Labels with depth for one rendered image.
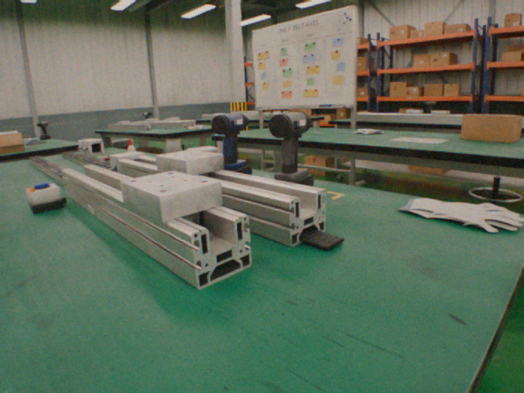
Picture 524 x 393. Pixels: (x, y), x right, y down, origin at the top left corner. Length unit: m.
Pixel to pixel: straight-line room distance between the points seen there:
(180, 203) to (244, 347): 0.24
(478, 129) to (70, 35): 11.99
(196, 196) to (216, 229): 0.06
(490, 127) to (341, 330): 2.02
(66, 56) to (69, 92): 1.15
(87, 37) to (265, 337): 12.72
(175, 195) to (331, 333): 0.29
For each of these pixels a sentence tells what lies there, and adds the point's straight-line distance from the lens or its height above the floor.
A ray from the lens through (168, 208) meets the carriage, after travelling 0.50.
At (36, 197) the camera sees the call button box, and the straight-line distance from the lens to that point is 1.03.
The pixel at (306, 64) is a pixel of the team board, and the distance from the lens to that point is 3.94.
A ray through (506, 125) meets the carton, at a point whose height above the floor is 0.88.
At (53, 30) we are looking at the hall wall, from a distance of 12.71.
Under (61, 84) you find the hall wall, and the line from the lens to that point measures 12.46.
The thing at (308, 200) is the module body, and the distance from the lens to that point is 0.63.
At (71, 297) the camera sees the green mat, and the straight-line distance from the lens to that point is 0.54.
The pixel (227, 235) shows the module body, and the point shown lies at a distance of 0.51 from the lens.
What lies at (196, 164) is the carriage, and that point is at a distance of 0.81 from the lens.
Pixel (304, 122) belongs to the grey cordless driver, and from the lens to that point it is 0.87.
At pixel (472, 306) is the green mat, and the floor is 0.78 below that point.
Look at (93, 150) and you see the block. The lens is 2.20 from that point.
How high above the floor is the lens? 1.02
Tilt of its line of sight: 16 degrees down
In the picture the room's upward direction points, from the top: 3 degrees counter-clockwise
